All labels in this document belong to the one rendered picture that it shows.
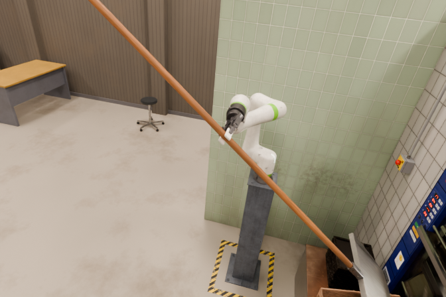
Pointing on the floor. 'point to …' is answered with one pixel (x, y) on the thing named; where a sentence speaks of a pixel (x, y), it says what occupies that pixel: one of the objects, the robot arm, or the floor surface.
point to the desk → (30, 85)
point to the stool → (149, 112)
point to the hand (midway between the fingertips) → (225, 136)
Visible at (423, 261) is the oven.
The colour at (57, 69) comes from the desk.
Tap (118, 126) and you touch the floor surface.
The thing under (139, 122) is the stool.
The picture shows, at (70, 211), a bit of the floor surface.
